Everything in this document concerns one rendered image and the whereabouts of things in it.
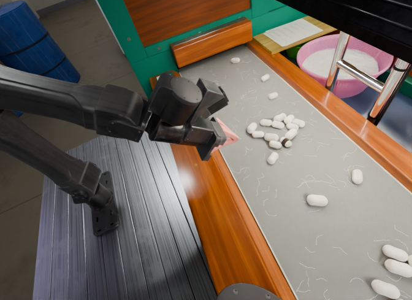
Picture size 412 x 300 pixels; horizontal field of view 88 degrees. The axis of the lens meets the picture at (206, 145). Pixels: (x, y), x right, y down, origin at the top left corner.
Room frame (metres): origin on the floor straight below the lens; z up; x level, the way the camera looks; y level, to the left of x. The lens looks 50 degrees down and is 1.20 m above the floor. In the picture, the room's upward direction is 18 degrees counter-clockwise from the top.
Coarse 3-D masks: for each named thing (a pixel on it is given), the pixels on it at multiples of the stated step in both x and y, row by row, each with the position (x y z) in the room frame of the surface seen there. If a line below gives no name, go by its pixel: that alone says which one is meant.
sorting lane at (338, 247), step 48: (240, 96) 0.54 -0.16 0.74; (288, 96) 0.47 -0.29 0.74; (240, 144) 0.35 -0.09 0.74; (336, 144) 0.26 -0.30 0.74; (288, 192) 0.18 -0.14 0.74; (336, 192) 0.15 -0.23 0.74; (384, 192) 0.12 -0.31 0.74; (288, 240) 0.09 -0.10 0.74; (336, 240) 0.07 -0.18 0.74; (384, 240) 0.05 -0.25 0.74; (336, 288) 0.00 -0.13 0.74
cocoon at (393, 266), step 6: (384, 264) 0.01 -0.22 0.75; (390, 264) 0.01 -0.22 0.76; (396, 264) 0.01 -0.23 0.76; (402, 264) 0.01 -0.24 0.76; (408, 264) 0.00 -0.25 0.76; (390, 270) 0.01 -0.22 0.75; (396, 270) 0.00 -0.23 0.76; (402, 270) 0.00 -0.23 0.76; (408, 270) 0.00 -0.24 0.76; (408, 276) -0.01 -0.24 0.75
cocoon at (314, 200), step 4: (308, 196) 0.16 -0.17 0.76; (312, 196) 0.15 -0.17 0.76; (316, 196) 0.15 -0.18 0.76; (320, 196) 0.15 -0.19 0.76; (324, 196) 0.15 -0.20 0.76; (308, 200) 0.15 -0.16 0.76; (312, 200) 0.15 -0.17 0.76; (316, 200) 0.14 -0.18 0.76; (320, 200) 0.14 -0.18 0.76; (324, 200) 0.14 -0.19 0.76; (312, 204) 0.14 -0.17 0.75; (316, 204) 0.14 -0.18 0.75; (320, 204) 0.13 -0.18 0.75; (324, 204) 0.13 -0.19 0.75
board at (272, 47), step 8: (312, 24) 0.77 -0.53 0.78; (320, 24) 0.75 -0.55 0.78; (264, 32) 0.83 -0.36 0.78; (320, 32) 0.70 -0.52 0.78; (328, 32) 0.70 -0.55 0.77; (256, 40) 0.79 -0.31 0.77; (264, 40) 0.76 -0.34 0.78; (272, 40) 0.75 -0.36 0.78; (304, 40) 0.69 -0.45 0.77; (264, 48) 0.73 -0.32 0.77; (272, 48) 0.69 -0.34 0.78; (280, 48) 0.68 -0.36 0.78
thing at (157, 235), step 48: (96, 144) 0.61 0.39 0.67; (144, 144) 0.54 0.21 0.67; (48, 192) 0.46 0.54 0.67; (144, 192) 0.35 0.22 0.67; (48, 240) 0.29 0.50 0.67; (96, 240) 0.25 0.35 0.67; (144, 240) 0.21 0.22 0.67; (192, 240) 0.17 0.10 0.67; (48, 288) 0.17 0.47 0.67; (96, 288) 0.14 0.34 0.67; (144, 288) 0.11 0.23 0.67; (192, 288) 0.08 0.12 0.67
